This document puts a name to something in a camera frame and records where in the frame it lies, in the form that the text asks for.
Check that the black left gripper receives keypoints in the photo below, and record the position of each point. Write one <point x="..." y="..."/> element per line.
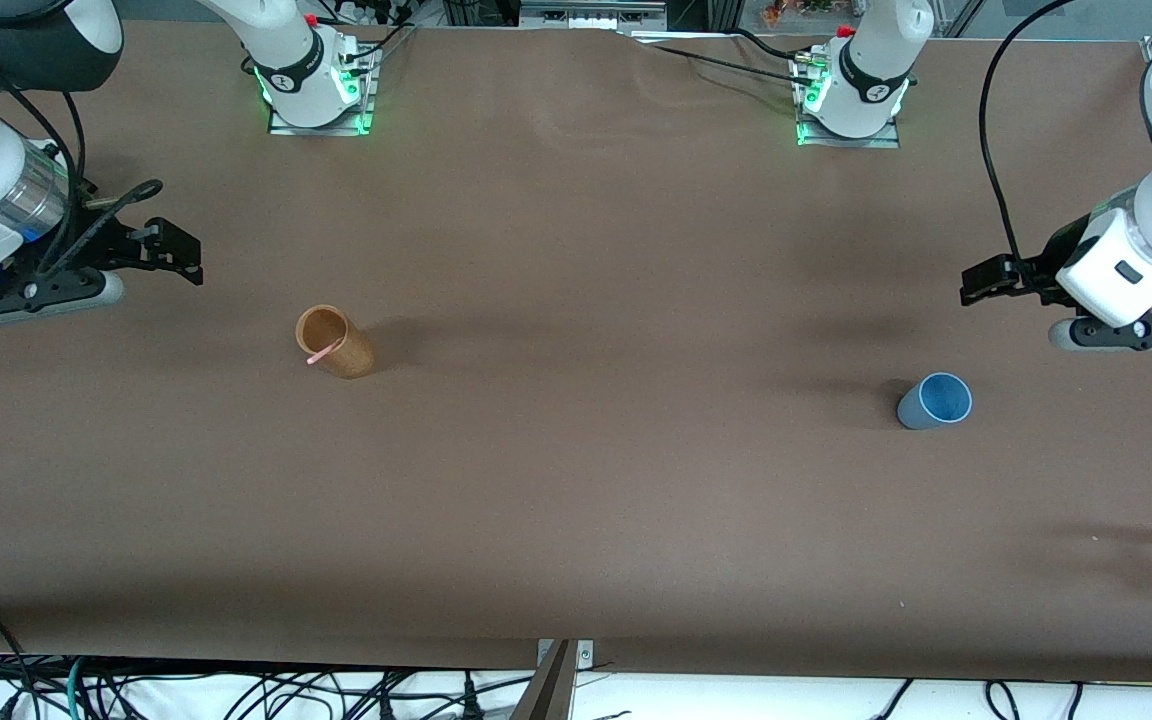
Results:
<point x="1048" y="262"/>

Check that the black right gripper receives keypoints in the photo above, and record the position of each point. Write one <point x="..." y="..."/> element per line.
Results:
<point x="99" y="243"/>

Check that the blue cup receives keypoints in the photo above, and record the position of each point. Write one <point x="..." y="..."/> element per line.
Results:
<point x="914" y="413"/>

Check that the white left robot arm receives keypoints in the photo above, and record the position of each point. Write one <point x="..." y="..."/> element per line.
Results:
<point x="891" y="25"/>

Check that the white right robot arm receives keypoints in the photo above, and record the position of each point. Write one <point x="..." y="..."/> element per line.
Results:
<point x="266" y="30"/>

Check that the brown wooden cup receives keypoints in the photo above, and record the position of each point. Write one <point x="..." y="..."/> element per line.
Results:
<point x="351" y="355"/>

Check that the grey metal box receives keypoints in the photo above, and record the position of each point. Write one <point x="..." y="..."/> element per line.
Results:
<point x="586" y="12"/>

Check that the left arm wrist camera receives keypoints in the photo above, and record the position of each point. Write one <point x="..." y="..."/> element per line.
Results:
<point x="1126" y="332"/>

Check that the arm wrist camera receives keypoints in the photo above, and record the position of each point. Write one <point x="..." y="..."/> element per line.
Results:
<point x="36" y="292"/>
<point x="1126" y="332"/>

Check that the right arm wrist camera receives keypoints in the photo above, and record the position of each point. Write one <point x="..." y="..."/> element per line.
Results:
<point x="36" y="292"/>

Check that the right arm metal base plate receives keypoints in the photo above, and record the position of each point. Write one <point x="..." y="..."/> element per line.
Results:
<point x="321" y="130"/>

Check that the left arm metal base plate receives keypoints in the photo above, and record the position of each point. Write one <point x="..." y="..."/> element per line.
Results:
<point x="851" y="143"/>

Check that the metal table edge bracket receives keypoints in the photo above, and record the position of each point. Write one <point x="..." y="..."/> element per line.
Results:
<point x="586" y="655"/>

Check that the brown angled post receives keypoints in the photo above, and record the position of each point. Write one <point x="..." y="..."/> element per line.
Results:
<point x="546" y="695"/>

